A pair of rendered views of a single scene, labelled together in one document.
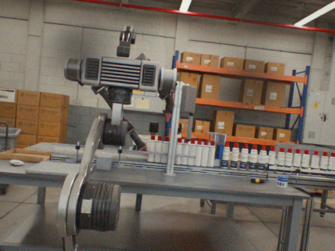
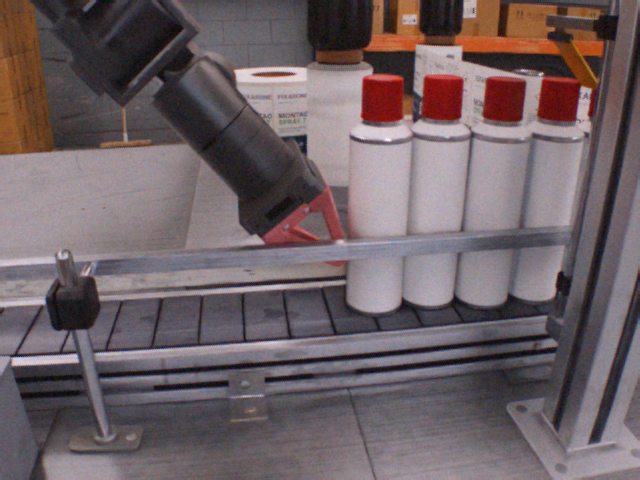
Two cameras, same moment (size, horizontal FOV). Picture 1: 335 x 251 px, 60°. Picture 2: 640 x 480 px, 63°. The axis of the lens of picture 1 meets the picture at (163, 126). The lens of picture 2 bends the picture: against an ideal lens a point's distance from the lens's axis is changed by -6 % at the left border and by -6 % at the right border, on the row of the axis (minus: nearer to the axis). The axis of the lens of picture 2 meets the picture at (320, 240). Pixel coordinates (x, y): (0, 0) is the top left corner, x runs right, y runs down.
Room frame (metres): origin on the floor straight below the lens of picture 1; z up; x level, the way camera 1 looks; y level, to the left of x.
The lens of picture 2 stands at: (1.75, 0.14, 1.14)
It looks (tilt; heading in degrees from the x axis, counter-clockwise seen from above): 24 degrees down; 357
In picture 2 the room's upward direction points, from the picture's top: straight up
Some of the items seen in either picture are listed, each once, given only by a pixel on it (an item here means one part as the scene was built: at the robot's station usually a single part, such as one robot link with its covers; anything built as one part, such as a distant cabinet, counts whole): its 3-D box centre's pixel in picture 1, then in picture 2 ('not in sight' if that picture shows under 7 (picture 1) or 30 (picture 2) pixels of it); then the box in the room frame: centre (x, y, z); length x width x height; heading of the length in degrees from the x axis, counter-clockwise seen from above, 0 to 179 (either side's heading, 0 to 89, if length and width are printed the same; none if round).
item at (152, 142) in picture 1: (151, 148); (378, 198); (2.19, 0.07, 0.98); 0.05 x 0.05 x 0.20
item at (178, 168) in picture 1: (161, 166); (462, 319); (2.20, -0.02, 0.85); 1.65 x 0.11 x 0.05; 95
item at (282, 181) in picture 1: (282, 181); not in sight; (2.02, -0.88, 0.87); 0.07 x 0.07 x 0.07
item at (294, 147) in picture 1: (302, 154); not in sight; (3.68, -1.82, 0.91); 0.60 x 0.40 x 0.22; 97
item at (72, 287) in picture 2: (119, 156); (90, 337); (2.09, 0.30, 0.91); 0.07 x 0.03 x 0.16; 5
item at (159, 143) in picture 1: (158, 149); (435, 195); (2.20, 0.02, 0.98); 0.05 x 0.05 x 0.20
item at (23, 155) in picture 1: (28, 155); not in sight; (2.11, 0.97, 0.85); 0.30 x 0.26 x 0.04; 95
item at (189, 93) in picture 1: (185, 99); not in sight; (2.12, -0.14, 1.38); 0.17 x 0.10 x 0.19; 150
